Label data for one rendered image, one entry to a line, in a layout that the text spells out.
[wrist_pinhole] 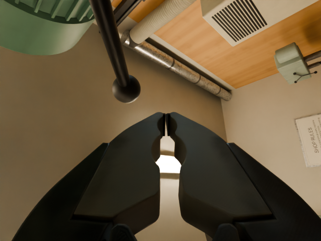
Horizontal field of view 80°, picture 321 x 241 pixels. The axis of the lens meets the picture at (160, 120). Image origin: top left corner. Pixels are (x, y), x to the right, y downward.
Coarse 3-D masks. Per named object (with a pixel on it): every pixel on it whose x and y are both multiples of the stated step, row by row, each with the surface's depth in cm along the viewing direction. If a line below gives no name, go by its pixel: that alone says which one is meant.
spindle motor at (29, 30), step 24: (0, 0) 19; (24, 0) 19; (48, 0) 19; (72, 0) 20; (0, 24) 21; (24, 24) 21; (48, 24) 22; (72, 24) 23; (24, 48) 25; (48, 48) 26
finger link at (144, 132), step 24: (144, 120) 11; (120, 144) 9; (144, 144) 9; (120, 168) 8; (144, 168) 8; (96, 192) 7; (120, 192) 7; (144, 192) 7; (96, 216) 6; (120, 216) 6; (144, 216) 7
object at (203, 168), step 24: (168, 120) 12; (192, 120) 11; (192, 144) 9; (216, 144) 9; (192, 168) 8; (216, 168) 8; (240, 168) 8; (192, 192) 7; (216, 192) 7; (240, 192) 7; (192, 216) 7; (216, 216) 6; (240, 216) 6; (264, 216) 6
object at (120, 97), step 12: (96, 0) 12; (108, 0) 13; (96, 12) 13; (108, 12) 13; (108, 24) 14; (108, 36) 15; (108, 48) 16; (120, 48) 17; (120, 60) 18; (120, 72) 19; (120, 84) 22; (132, 84) 22; (120, 96) 22; (132, 96) 23
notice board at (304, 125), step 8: (296, 120) 258; (304, 120) 251; (312, 120) 245; (320, 120) 240; (296, 128) 256; (304, 128) 250; (312, 128) 243; (320, 128) 238; (304, 136) 248; (312, 136) 242; (320, 136) 237; (304, 144) 246; (312, 144) 240; (320, 144) 235; (304, 152) 245; (312, 152) 239; (320, 152) 234; (312, 160) 237; (320, 160) 232
